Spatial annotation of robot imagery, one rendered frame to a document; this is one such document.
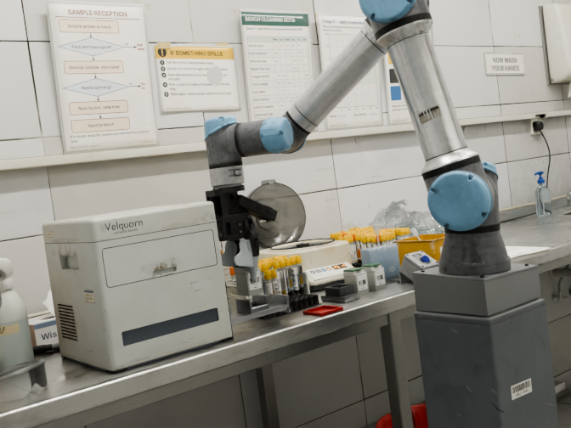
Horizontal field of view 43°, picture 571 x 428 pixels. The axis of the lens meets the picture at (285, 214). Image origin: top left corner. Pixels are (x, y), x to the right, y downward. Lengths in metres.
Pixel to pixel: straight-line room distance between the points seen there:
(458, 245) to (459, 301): 0.12
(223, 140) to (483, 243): 0.59
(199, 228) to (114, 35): 0.84
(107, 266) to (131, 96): 0.86
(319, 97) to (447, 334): 0.58
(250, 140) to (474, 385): 0.69
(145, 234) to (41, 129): 0.71
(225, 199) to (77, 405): 0.53
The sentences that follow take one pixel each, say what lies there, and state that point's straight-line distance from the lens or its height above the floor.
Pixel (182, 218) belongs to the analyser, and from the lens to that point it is 1.49.
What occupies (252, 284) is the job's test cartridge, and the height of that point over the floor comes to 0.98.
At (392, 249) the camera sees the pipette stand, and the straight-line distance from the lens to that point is 2.03.
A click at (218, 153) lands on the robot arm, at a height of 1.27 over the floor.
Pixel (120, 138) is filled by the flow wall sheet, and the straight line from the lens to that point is 2.15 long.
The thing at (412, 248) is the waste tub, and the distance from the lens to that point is 2.09.
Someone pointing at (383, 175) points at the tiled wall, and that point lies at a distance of 2.78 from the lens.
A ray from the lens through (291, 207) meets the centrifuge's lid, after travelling 2.37.
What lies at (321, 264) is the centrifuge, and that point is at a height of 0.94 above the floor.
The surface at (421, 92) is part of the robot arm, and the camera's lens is 1.43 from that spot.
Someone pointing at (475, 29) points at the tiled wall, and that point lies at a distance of 3.34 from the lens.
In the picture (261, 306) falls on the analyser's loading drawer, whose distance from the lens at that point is 1.62.
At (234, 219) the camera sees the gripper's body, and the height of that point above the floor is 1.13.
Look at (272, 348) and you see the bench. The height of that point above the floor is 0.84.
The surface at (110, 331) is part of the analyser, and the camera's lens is 1.43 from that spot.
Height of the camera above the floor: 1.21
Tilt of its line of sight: 3 degrees down
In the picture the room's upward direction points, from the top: 8 degrees counter-clockwise
